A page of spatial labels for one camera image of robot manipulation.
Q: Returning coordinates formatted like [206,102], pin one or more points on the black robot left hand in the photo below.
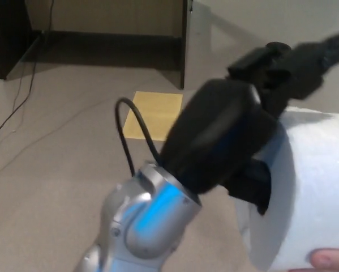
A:
[214,133]

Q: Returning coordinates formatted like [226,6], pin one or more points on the person's bare hand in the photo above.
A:
[330,259]

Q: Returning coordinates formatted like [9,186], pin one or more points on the white toilet paper roll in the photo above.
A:
[313,175]

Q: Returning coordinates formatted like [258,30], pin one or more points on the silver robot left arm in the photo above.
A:
[146,221]

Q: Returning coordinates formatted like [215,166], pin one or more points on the yellow paper sheet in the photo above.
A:
[155,113]

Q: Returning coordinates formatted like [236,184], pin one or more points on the dark wooden desk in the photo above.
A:
[8,37]

